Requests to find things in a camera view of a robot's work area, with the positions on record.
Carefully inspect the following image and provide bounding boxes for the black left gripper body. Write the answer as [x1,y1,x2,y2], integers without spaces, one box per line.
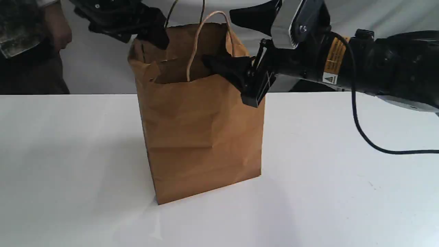
[70,0,152,43]

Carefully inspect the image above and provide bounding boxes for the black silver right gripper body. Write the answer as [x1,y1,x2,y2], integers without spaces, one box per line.
[241,0,336,107]

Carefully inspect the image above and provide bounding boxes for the brown paper bag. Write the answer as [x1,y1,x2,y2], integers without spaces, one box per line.
[128,6,265,205]

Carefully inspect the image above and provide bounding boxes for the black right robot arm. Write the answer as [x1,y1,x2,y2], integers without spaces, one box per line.
[203,0,438,113]

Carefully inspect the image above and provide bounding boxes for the person's hand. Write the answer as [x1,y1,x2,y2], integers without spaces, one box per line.
[43,1,72,53]

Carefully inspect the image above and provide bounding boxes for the person's torso in dark clothing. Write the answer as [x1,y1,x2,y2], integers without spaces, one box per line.
[0,0,70,95]

